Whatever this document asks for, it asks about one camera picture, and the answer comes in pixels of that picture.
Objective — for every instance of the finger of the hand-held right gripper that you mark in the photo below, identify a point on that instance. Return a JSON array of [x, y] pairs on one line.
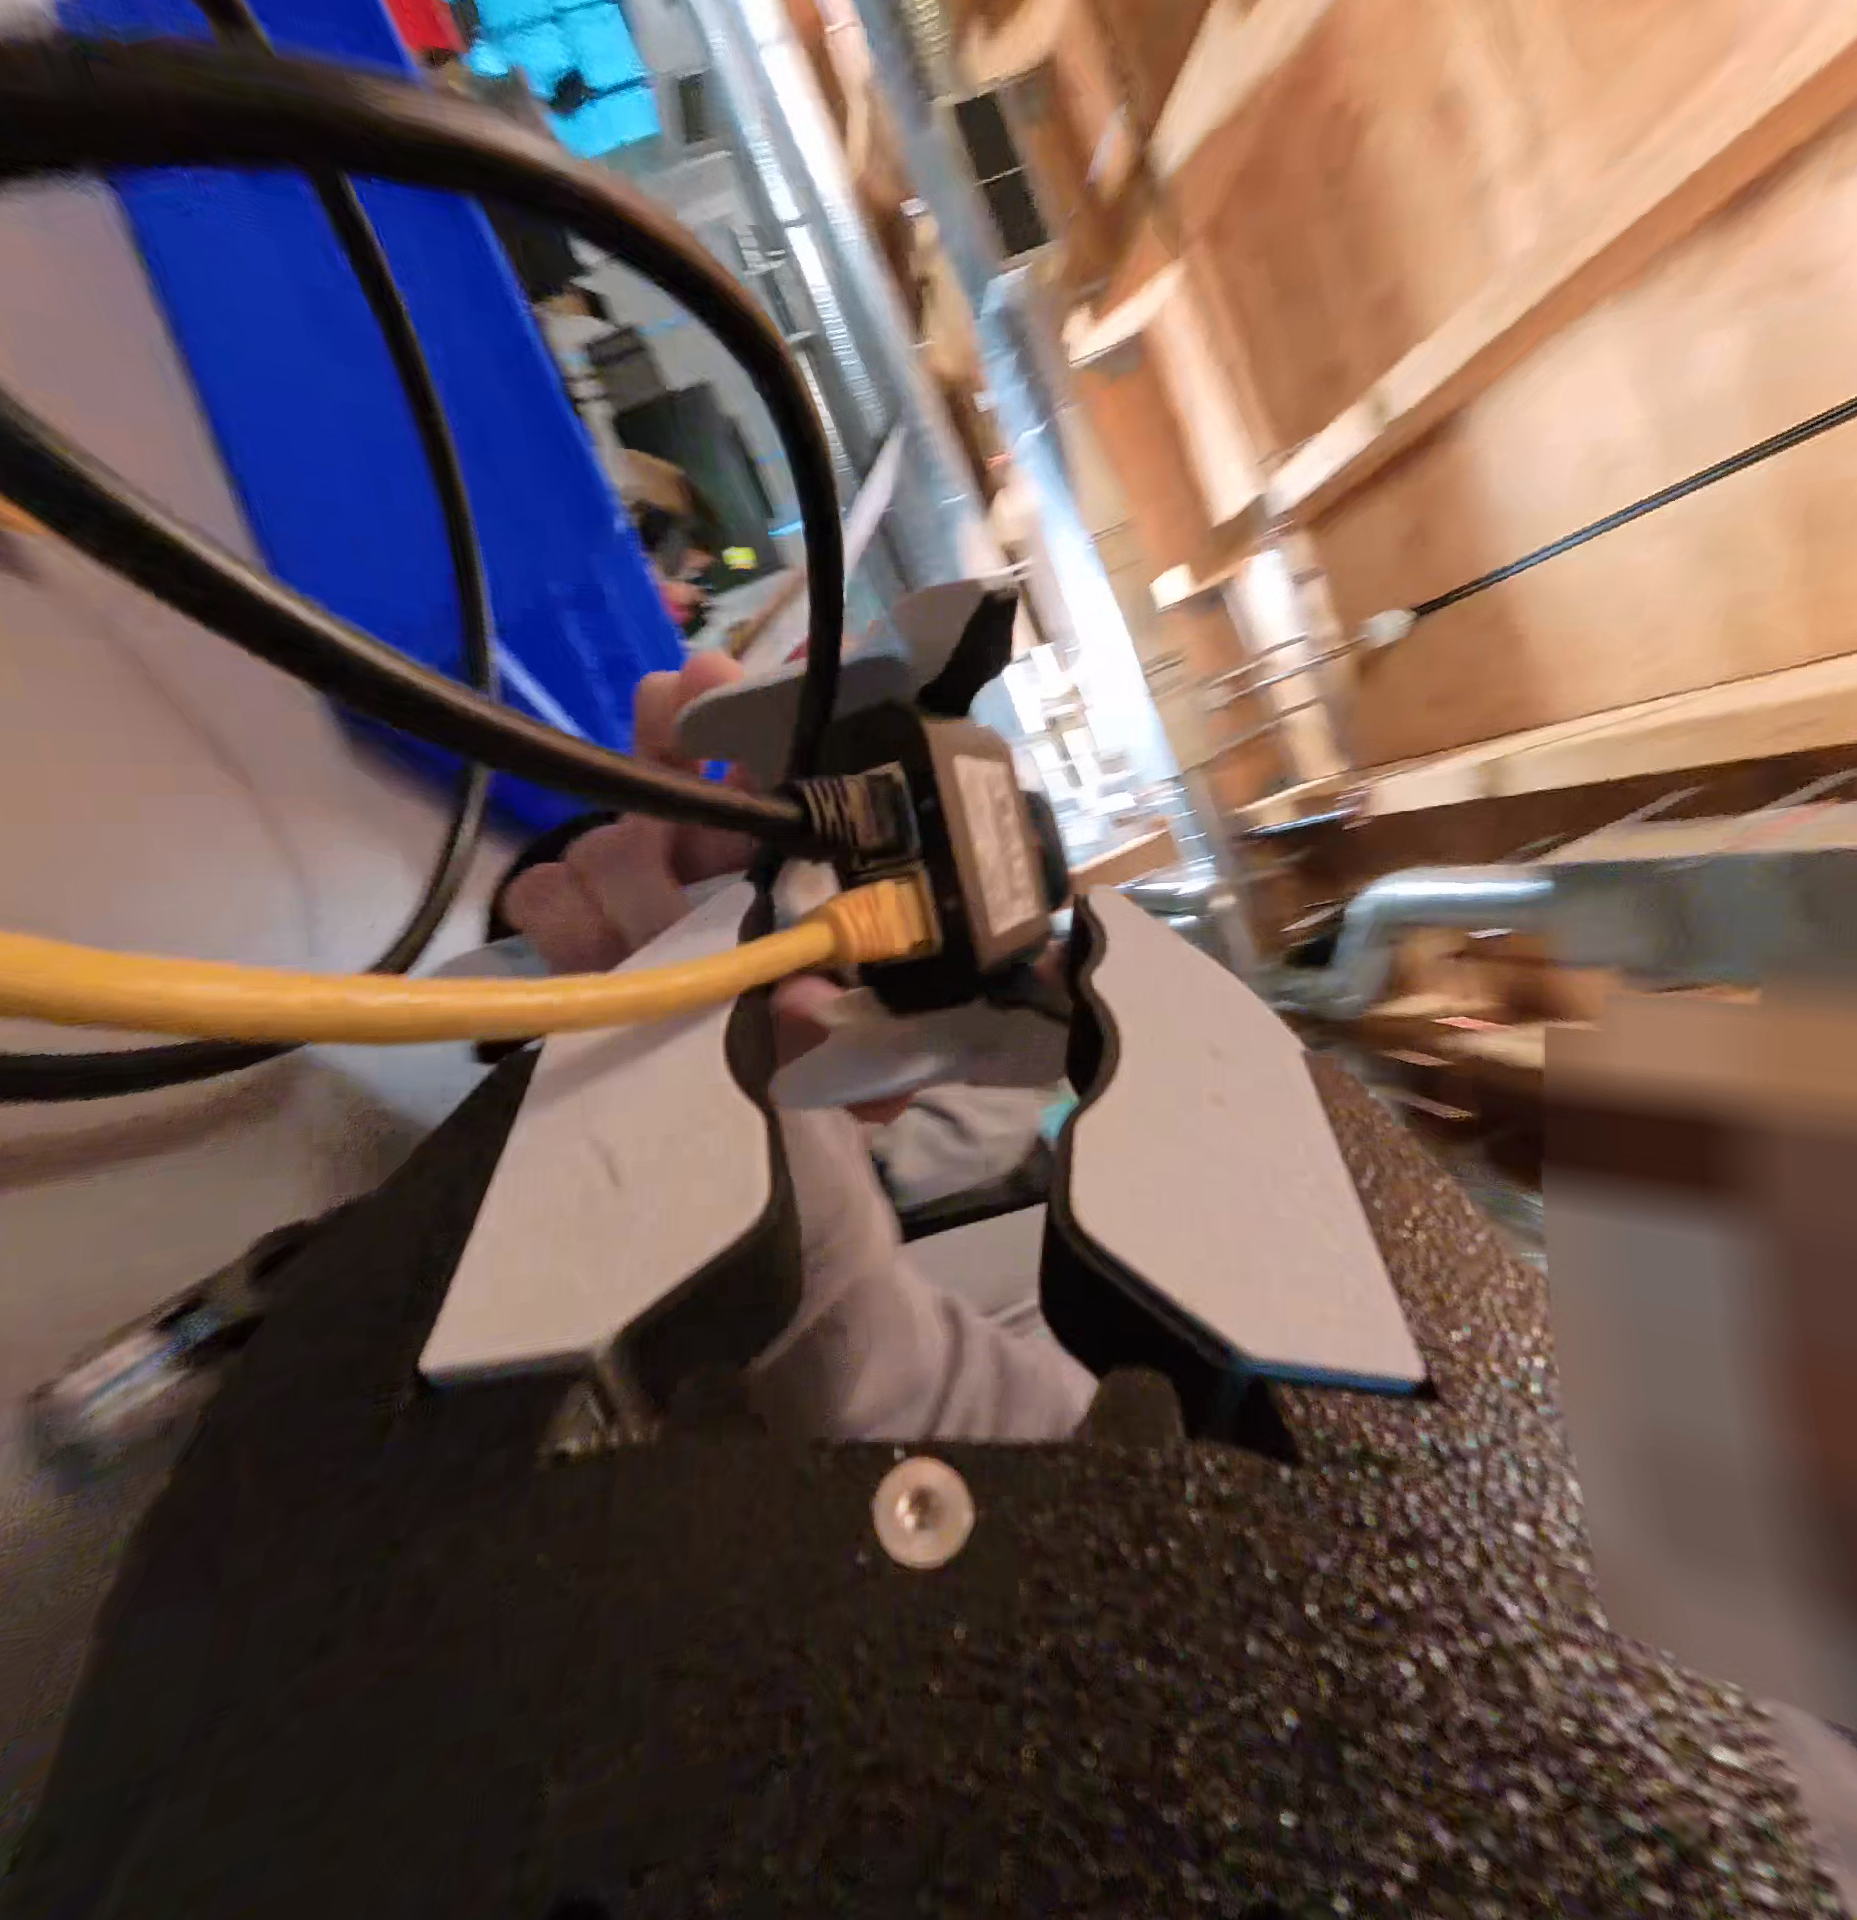
[[952, 614], [748, 726]]

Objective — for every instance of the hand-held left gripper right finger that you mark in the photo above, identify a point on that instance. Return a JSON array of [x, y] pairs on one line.
[[1228, 1185]]

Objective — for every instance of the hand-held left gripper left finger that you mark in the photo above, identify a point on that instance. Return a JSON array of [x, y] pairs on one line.
[[611, 1185]]

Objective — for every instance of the person's right forearm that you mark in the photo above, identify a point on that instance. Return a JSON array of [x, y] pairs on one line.
[[898, 1319]]

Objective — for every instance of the person's right hand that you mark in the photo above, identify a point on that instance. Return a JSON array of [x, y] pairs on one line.
[[627, 884]]

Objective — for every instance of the grey metal bar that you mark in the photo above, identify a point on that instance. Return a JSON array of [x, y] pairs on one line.
[[1453, 900]]

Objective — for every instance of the blue plastic bin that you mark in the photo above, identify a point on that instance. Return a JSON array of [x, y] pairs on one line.
[[342, 389]]

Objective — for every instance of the wooden crate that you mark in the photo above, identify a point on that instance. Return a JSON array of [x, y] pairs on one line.
[[1587, 375]]

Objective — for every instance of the silver metal duct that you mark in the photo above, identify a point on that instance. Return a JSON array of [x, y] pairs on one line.
[[823, 196]]

